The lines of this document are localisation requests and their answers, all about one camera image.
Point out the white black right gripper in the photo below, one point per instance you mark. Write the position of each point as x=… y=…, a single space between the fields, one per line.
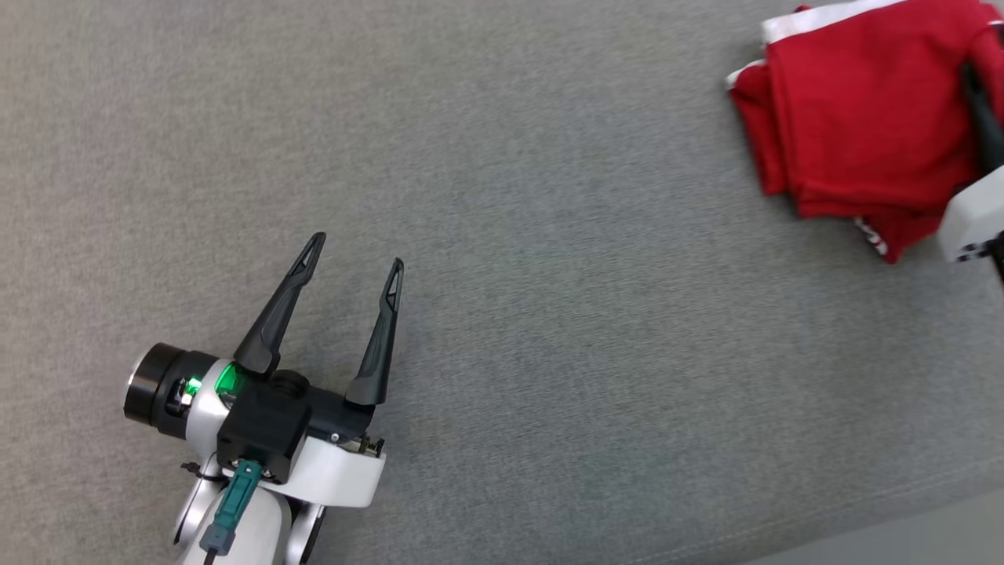
x=973 y=220

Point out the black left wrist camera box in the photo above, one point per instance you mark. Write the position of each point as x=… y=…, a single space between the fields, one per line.
x=263 y=431

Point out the teal left camera connector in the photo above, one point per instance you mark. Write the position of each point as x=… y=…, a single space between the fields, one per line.
x=235 y=502

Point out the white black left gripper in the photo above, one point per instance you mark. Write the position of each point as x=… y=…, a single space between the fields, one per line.
x=337 y=471

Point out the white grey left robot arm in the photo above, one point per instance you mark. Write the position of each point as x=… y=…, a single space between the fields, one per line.
x=263 y=526

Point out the red shorts with white trim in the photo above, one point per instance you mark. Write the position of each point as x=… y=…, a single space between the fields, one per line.
x=863 y=118

